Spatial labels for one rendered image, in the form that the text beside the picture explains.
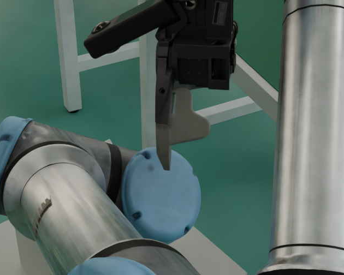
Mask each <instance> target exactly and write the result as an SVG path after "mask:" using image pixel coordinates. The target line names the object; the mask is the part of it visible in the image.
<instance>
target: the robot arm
mask: <svg viewBox="0 0 344 275"><path fill-rule="evenodd" d="M233 8H234V0H148V1H146V2H144V3H142V4H140V5H138V6H136V7H134V8H132V9H131V10H129V11H127V12H125V13H123V14H121V15H119V16H117V17H115V18H113V19H111V20H110V21H102V22H100V23H98V24H97V25H95V27H94V28H93V30H92V31H91V34H90V35H89V36H88V37H87V38H86V40H85V41H84V46H85V48H86V50H87V51H88V53H89V54H90V56H91V57H92V58H94V59H97V58H99V57H101V56H103V55H105V54H107V53H113V52H115V51H117V50H118V49H119V48H120V47H121V46H123V45H124V44H126V43H128V42H130V41H132V40H134V39H136V38H138V37H140V36H142V35H144V34H146V33H148V32H150V31H152V30H154V29H156V28H158V30H157V32H156V35H155V37H156V39H157V40H158V43H157V46H156V95H155V123H156V147H149V148H145V149H143V150H141V151H134V150H130V149H128V148H124V147H121V146H117V145H113V144H109V143H107V142H104V141H100V140H97V139H94V138H91V137H87V136H83V135H80V134H77V133H73V132H70V131H66V130H63V129H60V128H56V127H52V126H49V125H46V124H42V123H39V122H35V121H34V120H33V119H31V118H27V119H24V118H20V117H15V116H10V117H7V118H5V119H4V120H3V121H2V123H1V124H0V215H3V216H7V217H8V219H9V221H10V222H11V224H12V225H13V227H14V228H15V229H16V230H17V231H18V232H20V233H21V234H22V235H24V236H25V237H27V238H29V239H30V240H32V241H36V243H37V245H38V247H39V249H40V251H41V252H42V254H43V256H44V258H45V260H46V262H47V264H48V266H49V268H50V270H51V272H52V274H53V275H201V274H200V273H199V272H198V271H197V270H196V269H195V268H194V267H193V266H192V265H191V263H190V262H189V261H188V260H187V259H186V258H185V257H184V256H183V255H182V254H181V253H180V252H178V251H177V250H176V249H175V248H173V247H171V246H170V245H168V244H170V243H172V242H174V241H175V240H178V239H179V238H181V237H183V236H184V235H185V234H186V233H188V232H189V231H190V229H191V228H192V227H193V225H194V224H195V222H196V220H197V218H198V215H199V211H200V206H201V190H200V185H199V181H198V178H197V176H196V175H195V173H194V171H193V168H192V167H191V165H190V164H189V162H188V161H187V160H186V159H185V158H184V157H183V156H182V155H180V154H178V153H177V152H175V151H173V150H171V146H172V145H175V144H181V143H184V142H189V141H194V140H199V139H203V138H205V137H207V136H208V135H209V133H210V129H211V126H210V122H209V120H208V119H206V118H205V117H203V116H201V115H199V114H197V113H196V112H194V110H193V108H192V94H191V92H190V90H192V89H197V88H204V87H206V88H209V89H219V90H229V79H230V75H231V74H232V73H234V70H235V66H236V35H237V33H238V24H237V22H236V21H234V20H233ZM175 94H176V99H175V96H174V95H175ZM174 107H175V113H174ZM256 275H344V0H284V5H283V22H282V40H281V59H280V77H279V87H278V106H277V124H276V142H275V161H274V180H273V190H272V208H271V227H270V245H269V261H268V263H267V264H265V265H264V266H263V267H262V268H261V269H260V270H258V271H257V272H256Z"/></svg>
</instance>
